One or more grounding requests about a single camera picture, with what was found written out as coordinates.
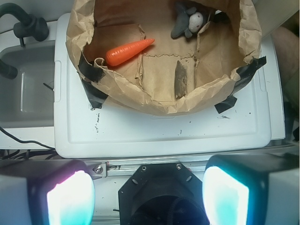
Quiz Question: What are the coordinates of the black tape left strip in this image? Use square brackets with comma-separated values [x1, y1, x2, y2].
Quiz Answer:
[78, 52, 108, 109]

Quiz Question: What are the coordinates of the white sink basin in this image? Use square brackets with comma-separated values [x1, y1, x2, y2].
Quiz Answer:
[0, 41, 55, 128]

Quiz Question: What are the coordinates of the brown paper bag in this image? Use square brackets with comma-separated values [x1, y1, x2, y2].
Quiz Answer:
[66, 0, 262, 116]

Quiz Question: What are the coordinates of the black tape right strip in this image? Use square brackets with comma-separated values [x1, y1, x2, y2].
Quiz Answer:
[214, 56, 267, 114]

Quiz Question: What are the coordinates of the grey and white plush toy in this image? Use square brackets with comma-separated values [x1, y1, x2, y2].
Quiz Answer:
[171, 2, 204, 39]

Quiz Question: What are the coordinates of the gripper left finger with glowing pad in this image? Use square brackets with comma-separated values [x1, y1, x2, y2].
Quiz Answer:
[0, 159, 95, 225]

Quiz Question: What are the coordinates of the aluminium frame rail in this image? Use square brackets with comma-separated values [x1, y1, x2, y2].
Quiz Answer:
[84, 157, 208, 180]

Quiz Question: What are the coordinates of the black tape strip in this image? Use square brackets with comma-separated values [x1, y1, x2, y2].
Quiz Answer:
[78, 52, 108, 109]
[214, 56, 267, 114]

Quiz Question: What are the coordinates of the white plastic bin lid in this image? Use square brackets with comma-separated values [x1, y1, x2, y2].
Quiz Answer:
[54, 14, 285, 158]

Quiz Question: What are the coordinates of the black faucet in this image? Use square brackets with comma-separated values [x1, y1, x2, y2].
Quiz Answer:
[0, 3, 49, 47]

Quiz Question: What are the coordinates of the black cable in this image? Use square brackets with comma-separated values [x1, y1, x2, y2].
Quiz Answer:
[0, 126, 57, 150]

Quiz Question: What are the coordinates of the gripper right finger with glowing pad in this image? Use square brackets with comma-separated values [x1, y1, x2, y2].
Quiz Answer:
[202, 153, 300, 225]

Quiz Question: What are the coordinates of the orange plastic carrot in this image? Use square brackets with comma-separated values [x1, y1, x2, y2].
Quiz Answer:
[105, 38, 155, 66]

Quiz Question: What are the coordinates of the black octagonal mount plate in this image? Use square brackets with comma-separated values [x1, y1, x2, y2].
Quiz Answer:
[118, 163, 210, 225]

